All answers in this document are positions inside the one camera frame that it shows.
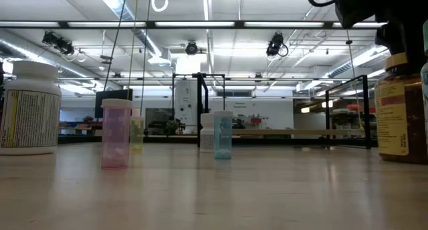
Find pale hanging cord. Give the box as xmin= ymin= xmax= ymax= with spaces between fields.
xmin=345 ymin=28 xmax=365 ymax=130

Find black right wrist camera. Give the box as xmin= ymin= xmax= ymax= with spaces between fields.
xmin=334 ymin=0 xmax=381 ymax=29

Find white cabinet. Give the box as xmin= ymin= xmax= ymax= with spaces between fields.
xmin=174 ymin=80 xmax=199 ymax=132

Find small white medicine bottle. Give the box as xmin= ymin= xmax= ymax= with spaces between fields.
xmin=199 ymin=113 xmax=215 ymax=154

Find red storage bins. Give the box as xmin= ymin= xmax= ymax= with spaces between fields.
xmin=346 ymin=104 xmax=376 ymax=114

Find amber bottle yellow cap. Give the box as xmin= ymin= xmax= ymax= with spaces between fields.
xmin=374 ymin=52 xmax=428 ymax=165

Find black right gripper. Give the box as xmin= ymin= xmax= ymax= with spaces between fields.
xmin=375 ymin=0 xmax=428 ymax=74

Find pink pill vial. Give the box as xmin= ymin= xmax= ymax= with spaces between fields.
xmin=100 ymin=98 xmax=133 ymax=169

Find black ceiling camera rig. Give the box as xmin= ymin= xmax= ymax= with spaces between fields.
xmin=41 ymin=31 xmax=75 ymax=56

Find white hanging ring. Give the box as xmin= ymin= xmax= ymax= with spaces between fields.
xmin=150 ymin=0 xmax=169 ymax=13

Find black hanging cable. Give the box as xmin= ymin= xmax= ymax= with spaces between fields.
xmin=138 ymin=0 xmax=152 ymax=117
xmin=102 ymin=0 xmax=129 ymax=92

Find black overhead light rail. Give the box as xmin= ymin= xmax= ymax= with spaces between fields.
xmin=0 ymin=20 xmax=389 ymax=30

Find large white medicine bottle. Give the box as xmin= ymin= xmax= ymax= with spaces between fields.
xmin=0 ymin=60 xmax=62 ymax=156

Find black monitor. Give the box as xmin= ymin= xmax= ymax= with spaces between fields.
xmin=94 ymin=88 xmax=134 ymax=119

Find yellow-green pill vial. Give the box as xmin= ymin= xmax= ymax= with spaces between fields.
xmin=129 ymin=108 xmax=146 ymax=152

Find ceiling camera with cable loop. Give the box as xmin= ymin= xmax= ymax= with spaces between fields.
xmin=265 ymin=31 xmax=290 ymax=58

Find small potted plant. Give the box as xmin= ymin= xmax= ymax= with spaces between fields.
xmin=165 ymin=119 xmax=181 ymax=135

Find round black ceiling camera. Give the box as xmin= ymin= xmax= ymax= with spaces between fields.
xmin=185 ymin=40 xmax=199 ymax=56

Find gray storage bins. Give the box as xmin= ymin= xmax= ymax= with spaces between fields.
xmin=330 ymin=108 xmax=376 ymax=130

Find blue pill vial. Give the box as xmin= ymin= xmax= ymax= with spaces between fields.
xmin=213 ymin=110 xmax=234 ymax=160

